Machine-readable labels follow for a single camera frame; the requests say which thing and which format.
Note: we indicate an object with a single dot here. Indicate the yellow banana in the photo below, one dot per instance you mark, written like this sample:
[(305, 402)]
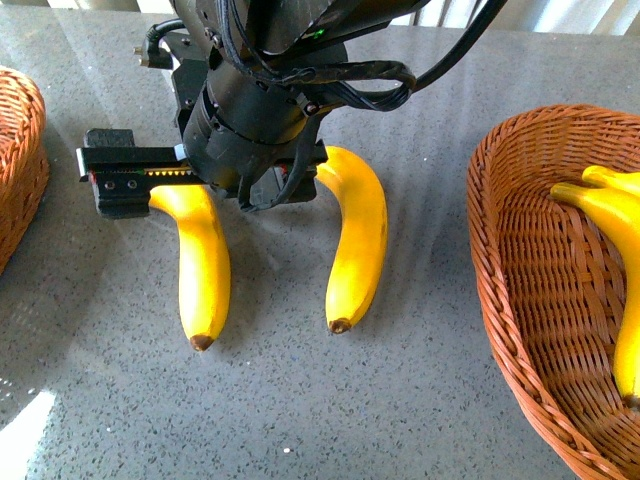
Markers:
[(204, 273), (360, 254), (601, 176), (614, 209)]

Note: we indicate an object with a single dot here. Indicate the brown wicker basket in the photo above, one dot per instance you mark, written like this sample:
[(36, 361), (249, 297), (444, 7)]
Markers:
[(550, 284), (24, 163)]

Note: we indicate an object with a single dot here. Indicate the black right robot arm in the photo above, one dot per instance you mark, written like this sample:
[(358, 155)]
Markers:
[(253, 81)]

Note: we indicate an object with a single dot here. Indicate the brown wicker basket right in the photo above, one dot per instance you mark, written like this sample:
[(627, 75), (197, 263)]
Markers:
[(550, 284)]

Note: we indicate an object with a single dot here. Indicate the brown wicker basket left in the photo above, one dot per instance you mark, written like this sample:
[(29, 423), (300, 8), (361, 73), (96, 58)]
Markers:
[(24, 163)]

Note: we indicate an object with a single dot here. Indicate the white pleated curtain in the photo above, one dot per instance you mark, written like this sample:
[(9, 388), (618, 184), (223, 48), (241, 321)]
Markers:
[(597, 17)]

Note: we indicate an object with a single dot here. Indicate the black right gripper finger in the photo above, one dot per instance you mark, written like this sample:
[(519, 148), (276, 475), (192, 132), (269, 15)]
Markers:
[(112, 165)]

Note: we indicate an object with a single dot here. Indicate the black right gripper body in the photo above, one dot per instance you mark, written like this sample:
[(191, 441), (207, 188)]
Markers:
[(163, 166)]

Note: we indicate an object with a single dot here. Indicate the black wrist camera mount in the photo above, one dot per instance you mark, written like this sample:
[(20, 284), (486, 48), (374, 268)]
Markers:
[(164, 49)]

